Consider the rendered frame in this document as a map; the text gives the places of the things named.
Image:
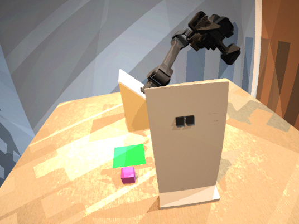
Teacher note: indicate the flat green square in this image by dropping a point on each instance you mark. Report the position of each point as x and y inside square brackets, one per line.
[128, 156]

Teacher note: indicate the pink cube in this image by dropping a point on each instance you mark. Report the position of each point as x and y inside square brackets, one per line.
[128, 175]

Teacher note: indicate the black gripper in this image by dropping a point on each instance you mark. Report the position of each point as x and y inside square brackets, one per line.
[211, 38]

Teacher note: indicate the beige panel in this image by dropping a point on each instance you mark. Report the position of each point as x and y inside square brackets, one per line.
[187, 126]

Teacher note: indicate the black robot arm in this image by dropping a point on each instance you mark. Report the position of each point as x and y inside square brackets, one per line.
[163, 72]

